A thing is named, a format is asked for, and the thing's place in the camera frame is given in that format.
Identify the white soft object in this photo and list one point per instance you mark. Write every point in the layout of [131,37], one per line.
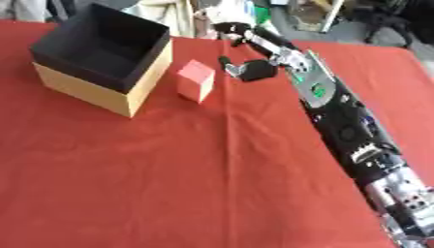
[229,11]

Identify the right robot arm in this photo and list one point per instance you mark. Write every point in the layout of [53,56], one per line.
[350,129]

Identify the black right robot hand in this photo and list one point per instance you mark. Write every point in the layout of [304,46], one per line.
[259,70]

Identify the pink cube block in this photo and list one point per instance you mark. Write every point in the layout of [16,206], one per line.
[195,80]

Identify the green object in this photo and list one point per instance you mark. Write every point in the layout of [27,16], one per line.
[261,14]

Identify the white pole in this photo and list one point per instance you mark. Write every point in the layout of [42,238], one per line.
[332,16]

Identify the tan cardboard box black inside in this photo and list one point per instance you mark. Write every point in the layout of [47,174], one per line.
[135,93]

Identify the person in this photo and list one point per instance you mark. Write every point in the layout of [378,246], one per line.
[164,14]

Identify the black chair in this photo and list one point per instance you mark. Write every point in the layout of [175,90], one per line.
[390,22]

